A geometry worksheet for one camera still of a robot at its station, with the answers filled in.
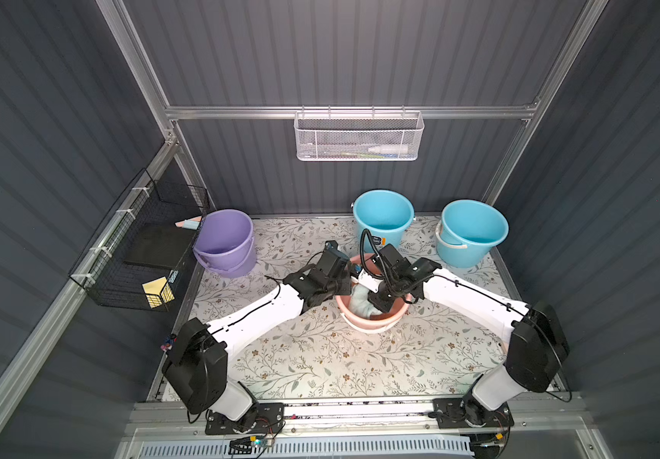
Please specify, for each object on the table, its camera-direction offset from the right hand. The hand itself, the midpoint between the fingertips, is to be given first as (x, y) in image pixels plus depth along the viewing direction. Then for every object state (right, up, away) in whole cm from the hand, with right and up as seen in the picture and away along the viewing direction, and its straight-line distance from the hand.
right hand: (371, 298), depth 83 cm
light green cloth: (-4, -1, -1) cm, 4 cm away
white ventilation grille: (-33, -36, -11) cm, 50 cm away
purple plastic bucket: (-52, +16, +23) cm, 59 cm away
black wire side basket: (-63, +10, -20) cm, 67 cm away
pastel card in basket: (-52, +22, -1) cm, 57 cm away
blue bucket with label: (+11, +28, +31) cm, 43 cm away
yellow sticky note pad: (-48, +6, -23) cm, 54 cm away
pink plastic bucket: (0, -6, -7) cm, 9 cm away
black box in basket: (-57, +16, -9) cm, 60 cm away
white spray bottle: (+7, +47, +10) cm, 49 cm away
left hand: (-6, +5, -2) cm, 8 cm away
